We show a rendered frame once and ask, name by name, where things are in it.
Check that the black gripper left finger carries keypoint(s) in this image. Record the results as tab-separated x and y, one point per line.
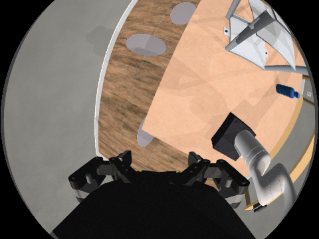
90	176

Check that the blue bottle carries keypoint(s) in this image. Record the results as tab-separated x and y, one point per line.
287	91

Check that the grey metal shelving unit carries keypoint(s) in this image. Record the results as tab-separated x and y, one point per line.
247	39

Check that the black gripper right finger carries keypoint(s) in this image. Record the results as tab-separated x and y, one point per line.
231	184

